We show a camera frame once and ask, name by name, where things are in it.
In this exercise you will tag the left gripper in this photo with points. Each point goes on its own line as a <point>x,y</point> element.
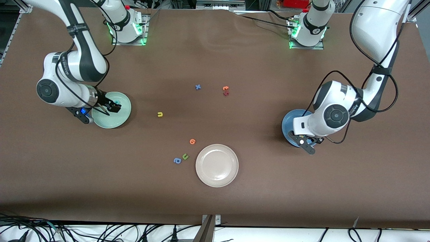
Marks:
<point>317,140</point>

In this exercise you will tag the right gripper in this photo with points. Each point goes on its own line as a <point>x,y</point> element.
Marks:
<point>102,101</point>

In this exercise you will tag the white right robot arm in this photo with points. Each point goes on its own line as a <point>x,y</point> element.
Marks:
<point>84,64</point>

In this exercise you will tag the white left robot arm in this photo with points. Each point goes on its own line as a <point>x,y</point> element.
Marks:
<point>376,30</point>

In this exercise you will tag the light green plate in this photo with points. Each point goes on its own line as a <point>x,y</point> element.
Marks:
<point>117,120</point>

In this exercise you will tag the blue plate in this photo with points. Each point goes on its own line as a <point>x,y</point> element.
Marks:
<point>288,126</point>

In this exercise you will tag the blue letter a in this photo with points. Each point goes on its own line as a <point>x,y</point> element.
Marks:
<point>177,161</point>

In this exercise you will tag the white paper tag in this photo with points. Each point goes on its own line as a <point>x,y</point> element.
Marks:
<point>356,220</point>

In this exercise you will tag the beige plate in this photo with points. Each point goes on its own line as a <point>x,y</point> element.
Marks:
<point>217,165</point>

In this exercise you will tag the red box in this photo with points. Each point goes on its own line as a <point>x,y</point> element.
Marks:
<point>295,3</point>

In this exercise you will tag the black plug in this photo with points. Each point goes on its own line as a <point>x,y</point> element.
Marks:
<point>174,233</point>

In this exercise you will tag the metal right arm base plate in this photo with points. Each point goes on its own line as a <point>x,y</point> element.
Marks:
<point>145,28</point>

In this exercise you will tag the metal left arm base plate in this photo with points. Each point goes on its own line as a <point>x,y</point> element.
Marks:
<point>302,47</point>

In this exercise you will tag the aluminium frame corner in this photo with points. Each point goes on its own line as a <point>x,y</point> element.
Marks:
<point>26,8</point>

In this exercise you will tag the aluminium bracket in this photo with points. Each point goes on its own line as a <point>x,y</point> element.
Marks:
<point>206,232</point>

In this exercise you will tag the aluminium frame profile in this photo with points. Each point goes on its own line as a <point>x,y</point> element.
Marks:
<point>411,15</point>

